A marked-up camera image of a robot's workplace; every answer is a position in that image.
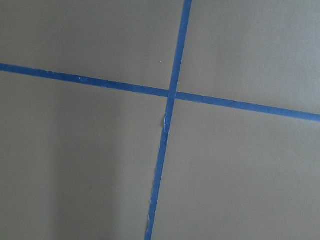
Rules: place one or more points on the blue tape line lengthwise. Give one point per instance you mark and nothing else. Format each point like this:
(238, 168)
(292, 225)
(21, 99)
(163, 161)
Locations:
(171, 97)

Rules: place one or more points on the blue tape line crosswise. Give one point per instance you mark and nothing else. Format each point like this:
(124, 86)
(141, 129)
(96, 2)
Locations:
(159, 92)

